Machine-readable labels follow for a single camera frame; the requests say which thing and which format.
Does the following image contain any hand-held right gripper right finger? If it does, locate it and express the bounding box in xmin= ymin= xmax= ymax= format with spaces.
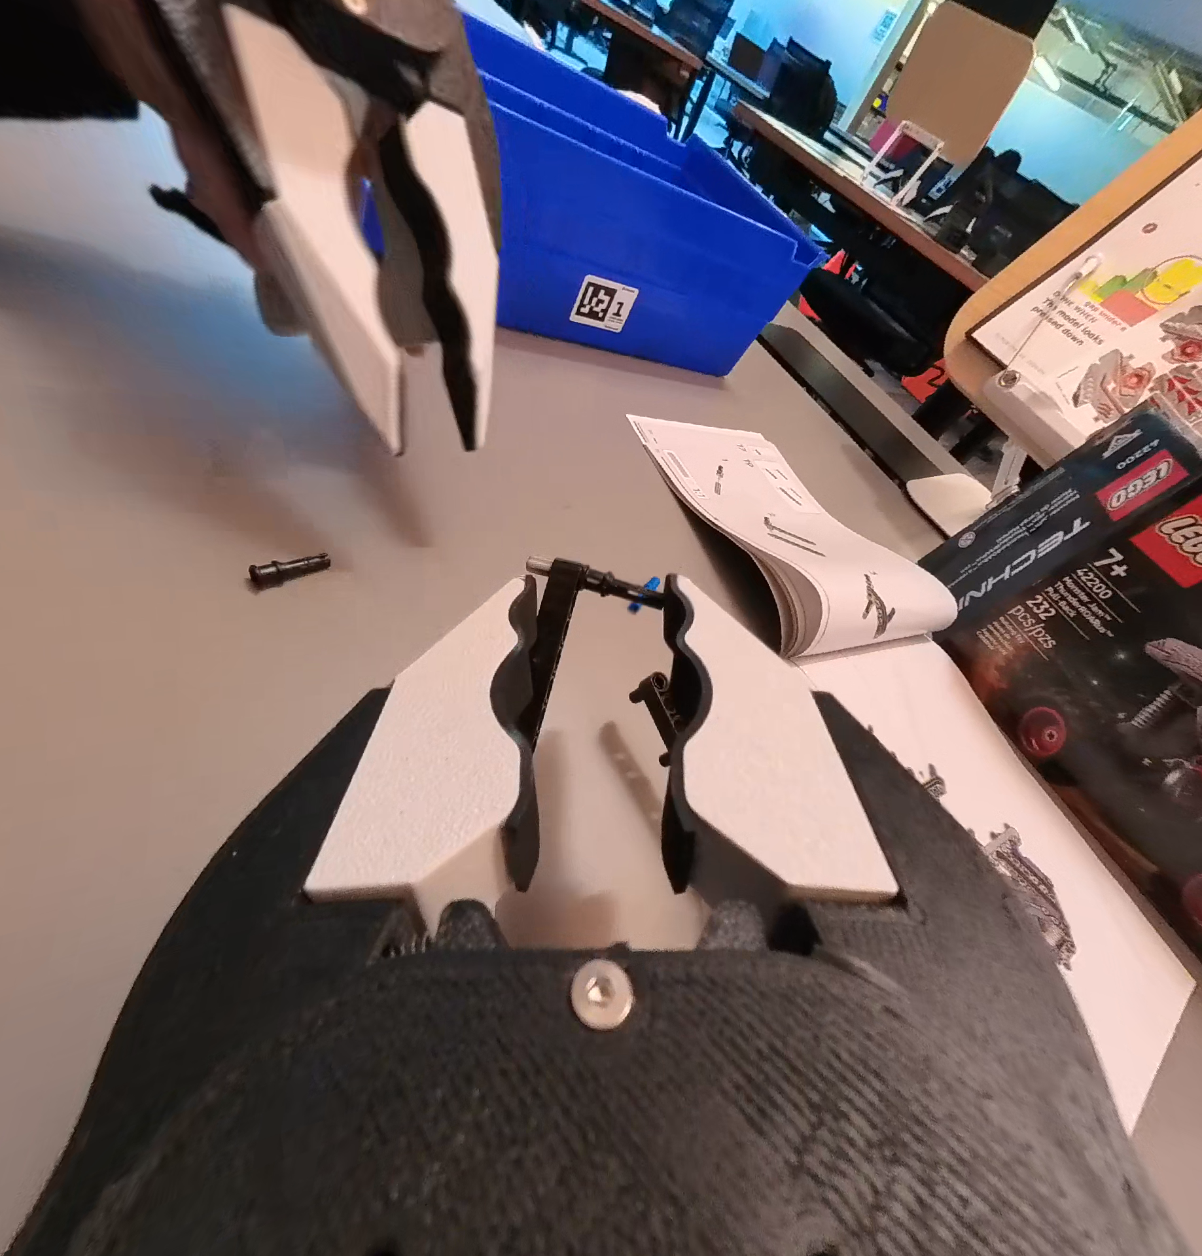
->
xmin=659 ymin=573 xmax=901 ymax=945

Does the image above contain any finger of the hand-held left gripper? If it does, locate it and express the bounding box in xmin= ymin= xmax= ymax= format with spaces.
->
xmin=377 ymin=97 xmax=502 ymax=454
xmin=222 ymin=4 xmax=408 ymax=457

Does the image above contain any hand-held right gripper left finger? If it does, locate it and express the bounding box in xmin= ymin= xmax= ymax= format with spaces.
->
xmin=302 ymin=576 xmax=545 ymax=943

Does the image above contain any black thin toy beam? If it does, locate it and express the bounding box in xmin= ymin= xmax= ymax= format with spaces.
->
xmin=517 ymin=558 xmax=586 ymax=751

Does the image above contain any black short connector pin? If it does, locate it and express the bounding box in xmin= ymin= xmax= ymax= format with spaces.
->
xmin=246 ymin=552 xmax=332 ymax=590

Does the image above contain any black long axle pin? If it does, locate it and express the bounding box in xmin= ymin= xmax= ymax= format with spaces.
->
xmin=524 ymin=555 xmax=629 ymax=600

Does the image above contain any blue storage bin with tag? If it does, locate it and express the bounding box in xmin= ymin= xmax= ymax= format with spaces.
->
xmin=360 ymin=92 xmax=827 ymax=378

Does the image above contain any open instruction booklet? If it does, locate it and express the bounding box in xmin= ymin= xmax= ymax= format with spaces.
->
xmin=626 ymin=413 xmax=1197 ymax=1137

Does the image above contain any wooden background table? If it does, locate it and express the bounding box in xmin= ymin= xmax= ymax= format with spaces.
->
xmin=733 ymin=98 xmax=988 ymax=296
xmin=579 ymin=0 xmax=771 ymax=99

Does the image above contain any white board stand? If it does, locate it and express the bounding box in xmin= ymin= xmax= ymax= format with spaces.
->
xmin=904 ymin=432 xmax=1047 ymax=535

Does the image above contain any black toy set box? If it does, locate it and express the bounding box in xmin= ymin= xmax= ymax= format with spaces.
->
xmin=918 ymin=406 xmax=1202 ymax=973

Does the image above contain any pink white sign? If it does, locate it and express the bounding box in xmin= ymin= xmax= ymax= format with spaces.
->
xmin=859 ymin=118 xmax=945 ymax=198

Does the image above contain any tan panel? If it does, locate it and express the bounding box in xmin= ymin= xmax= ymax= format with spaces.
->
xmin=884 ymin=0 xmax=1037 ymax=168

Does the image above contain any wooden board with instruction poster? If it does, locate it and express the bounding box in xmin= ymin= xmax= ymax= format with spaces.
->
xmin=943 ymin=92 xmax=1202 ymax=472

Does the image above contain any black desk divider rail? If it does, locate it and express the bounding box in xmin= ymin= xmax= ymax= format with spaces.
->
xmin=757 ymin=322 xmax=955 ymax=492

